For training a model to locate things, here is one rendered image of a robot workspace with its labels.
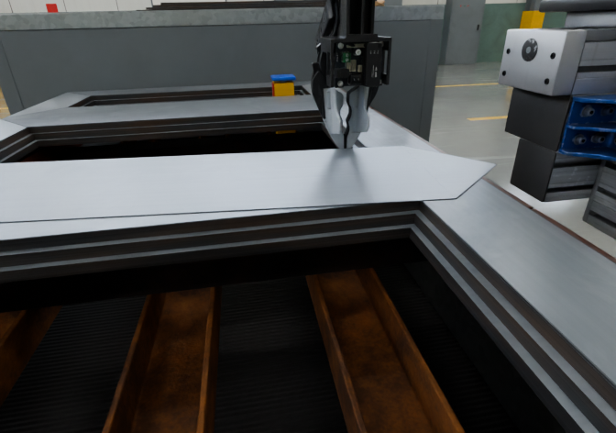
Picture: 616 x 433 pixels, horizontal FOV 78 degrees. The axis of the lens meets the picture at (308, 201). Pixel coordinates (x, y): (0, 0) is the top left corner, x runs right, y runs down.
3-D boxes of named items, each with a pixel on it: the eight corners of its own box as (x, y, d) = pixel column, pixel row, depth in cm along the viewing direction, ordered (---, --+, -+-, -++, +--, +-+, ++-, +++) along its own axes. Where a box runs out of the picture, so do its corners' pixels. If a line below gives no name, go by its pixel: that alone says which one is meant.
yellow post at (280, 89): (278, 155, 105) (274, 83, 96) (276, 150, 109) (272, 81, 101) (296, 154, 105) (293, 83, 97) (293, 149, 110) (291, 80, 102)
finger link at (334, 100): (330, 163, 50) (330, 91, 46) (321, 149, 55) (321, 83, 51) (353, 161, 50) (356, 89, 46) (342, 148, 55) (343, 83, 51)
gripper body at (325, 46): (327, 94, 44) (328, -28, 39) (314, 83, 52) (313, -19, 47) (390, 91, 45) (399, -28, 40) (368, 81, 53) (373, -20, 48)
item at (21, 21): (-20, 30, 100) (-27, 14, 98) (70, 27, 153) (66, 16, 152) (443, 19, 118) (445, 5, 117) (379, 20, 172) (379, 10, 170)
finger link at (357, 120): (353, 161, 50) (356, 89, 46) (342, 148, 55) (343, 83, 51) (376, 160, 51) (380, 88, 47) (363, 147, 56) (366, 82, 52)
